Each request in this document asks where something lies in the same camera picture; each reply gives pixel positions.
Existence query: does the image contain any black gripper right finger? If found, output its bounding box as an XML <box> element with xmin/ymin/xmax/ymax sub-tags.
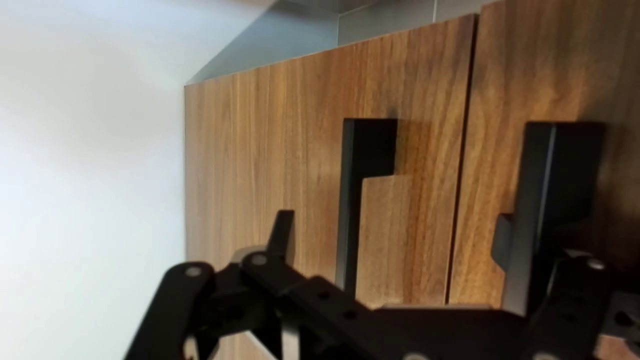
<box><xmin>491</xmin><ymin>121</ymin><xmax>606</xmax><ymax>315</ymax></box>

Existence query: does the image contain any wooden left cabinet door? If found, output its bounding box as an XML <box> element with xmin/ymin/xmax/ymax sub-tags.
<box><xmin>183</xmin><ymin>16</ymin><xmax>475</xmax><ymax>305</ymax></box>

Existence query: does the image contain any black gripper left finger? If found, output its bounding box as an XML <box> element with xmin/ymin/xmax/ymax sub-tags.
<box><xmin>265</xmin><ymin>209</ymin><xmax>293</xmax><ymax>264</ymax></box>

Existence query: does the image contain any wooden right cabinet door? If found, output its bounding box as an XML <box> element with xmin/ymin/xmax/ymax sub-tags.
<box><xmin>446</xmin><ymin>0</ymin><xmax>640</xmax><ymax>360</ymax></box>

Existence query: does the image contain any wooden cabinet door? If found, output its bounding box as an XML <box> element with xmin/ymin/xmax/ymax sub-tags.
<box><xmin>183</xmin><ymin>16</ymin><xmax>475</xmax><ymax>305</ymax></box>
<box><xmin>446</xmin><ymin>0</ymin><xmax>640</xmax><ymax>360</ymax></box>

